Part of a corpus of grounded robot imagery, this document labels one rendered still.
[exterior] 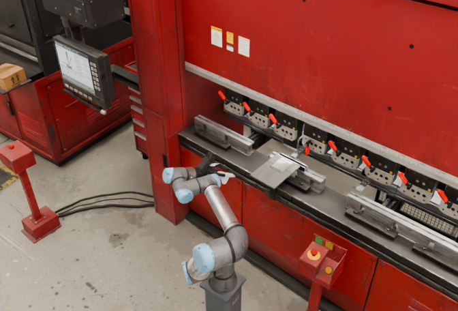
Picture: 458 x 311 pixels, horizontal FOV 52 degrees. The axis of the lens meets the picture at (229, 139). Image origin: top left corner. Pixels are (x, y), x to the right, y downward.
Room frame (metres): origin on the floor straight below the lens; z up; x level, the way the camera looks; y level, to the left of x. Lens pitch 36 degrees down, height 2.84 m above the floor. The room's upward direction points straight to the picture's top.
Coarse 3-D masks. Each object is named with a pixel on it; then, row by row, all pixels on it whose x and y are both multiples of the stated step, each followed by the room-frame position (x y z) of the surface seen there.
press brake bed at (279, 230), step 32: (192, 160) 2.65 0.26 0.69; (224, 192) 2.45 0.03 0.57; (256, 192) 2.26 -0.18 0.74; (256, 224) 2.25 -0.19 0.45; (288, 224) 2.09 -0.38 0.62; (320, 224) 1.95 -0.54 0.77; (256, 256) 2.31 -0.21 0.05; (288, 256) 2.08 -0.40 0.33; (352, 256) 1.80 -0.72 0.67; (384, 256) 1.69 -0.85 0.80; (352, 288) 1.77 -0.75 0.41; (384, 288) 1.65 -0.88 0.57; (416, 288) 1.55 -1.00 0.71; (448, 288) 1.47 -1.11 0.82
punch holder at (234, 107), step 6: (228, 90) 2.56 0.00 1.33; (228, 96) 2.56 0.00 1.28; (234, 96) 2.53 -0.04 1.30; (240, 96) 2.50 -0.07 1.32; (246, 96) 2.51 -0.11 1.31; (234, 102) 2.53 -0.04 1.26; (240, 102) 2.50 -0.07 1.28; (246, 102) 2.52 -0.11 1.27; (228, 108) 2.56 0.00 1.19; (234, 108) 2.53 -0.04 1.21; (240, 108) 2.49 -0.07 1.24; (240, 114) 2.49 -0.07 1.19
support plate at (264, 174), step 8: (272, 160) 2.27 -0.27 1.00; (264, 168) 2.19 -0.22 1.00; (288, 168) 2.19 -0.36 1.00; (296, 168) 2.19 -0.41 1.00; (256, 176) 2.12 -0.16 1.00; (264, 176) 2.12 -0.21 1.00; (272, 176) 2.12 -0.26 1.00; (280, 176) 2.12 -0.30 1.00; (288, 176) 2.13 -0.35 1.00; (272, 184) 2.05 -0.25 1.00
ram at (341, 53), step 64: (192, 0) 2.75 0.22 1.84; (256, 0) 2.44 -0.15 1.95; (320, 0) 2.19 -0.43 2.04; (384, 0) 1.98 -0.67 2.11; (192, 64) 2.77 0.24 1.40; (256, 64) 2.43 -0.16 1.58; (320, 64) 2.16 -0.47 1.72; (384, 64) 1.94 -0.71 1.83; (448, 64) 1.77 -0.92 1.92; (320, 128) 2.13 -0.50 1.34; (384, 128) 1.90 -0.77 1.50; (448, 128) 1.72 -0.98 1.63
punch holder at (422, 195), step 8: (408, 168) 1.79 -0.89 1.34; (408, 176) 1.78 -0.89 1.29; (416, 176) 1.76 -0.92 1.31; (424, 176) 1.74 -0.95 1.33; (416, 184) 1.75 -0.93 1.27; (424, 184) 1.73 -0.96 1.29; (432, 184) 1.71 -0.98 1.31; (408, 192) 1.77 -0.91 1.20; (416, 192) 1.74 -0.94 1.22; (424, 192) 1.72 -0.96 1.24; (432, 192) 1.71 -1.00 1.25; (416, 200) 1.73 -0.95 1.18; (424, 200) 1.72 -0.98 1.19
